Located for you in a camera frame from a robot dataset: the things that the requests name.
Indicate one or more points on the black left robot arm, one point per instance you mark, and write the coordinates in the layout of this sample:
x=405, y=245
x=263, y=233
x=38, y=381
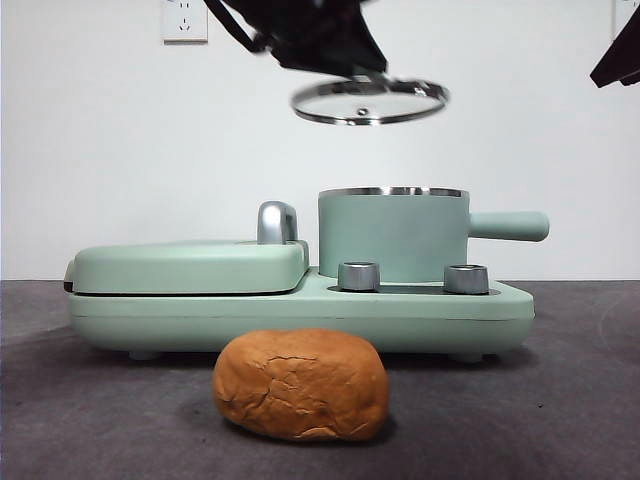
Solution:
x=290, y=17

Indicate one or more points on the glass lid with green knob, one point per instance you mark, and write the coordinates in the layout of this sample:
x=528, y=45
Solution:
x=350, y=107

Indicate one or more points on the white wall socket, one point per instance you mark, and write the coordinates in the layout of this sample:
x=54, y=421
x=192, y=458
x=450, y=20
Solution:
x=182, y=22
x=619, y=15

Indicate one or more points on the mint green breakfast machine base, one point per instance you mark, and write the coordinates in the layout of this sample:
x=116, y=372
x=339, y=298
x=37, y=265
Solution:
x=300, y=320

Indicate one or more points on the silver control knob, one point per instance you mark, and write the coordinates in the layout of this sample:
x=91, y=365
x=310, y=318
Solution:
x=465, y=279
x=357, y=276

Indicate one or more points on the brown potato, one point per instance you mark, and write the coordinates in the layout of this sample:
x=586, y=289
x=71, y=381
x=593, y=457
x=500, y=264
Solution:
x=300, y=385

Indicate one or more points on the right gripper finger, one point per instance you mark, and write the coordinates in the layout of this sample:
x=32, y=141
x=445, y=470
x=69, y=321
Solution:
x=622, y=57

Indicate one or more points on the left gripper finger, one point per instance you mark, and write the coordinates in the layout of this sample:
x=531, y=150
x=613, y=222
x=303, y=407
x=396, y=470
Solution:
x=345, y=47

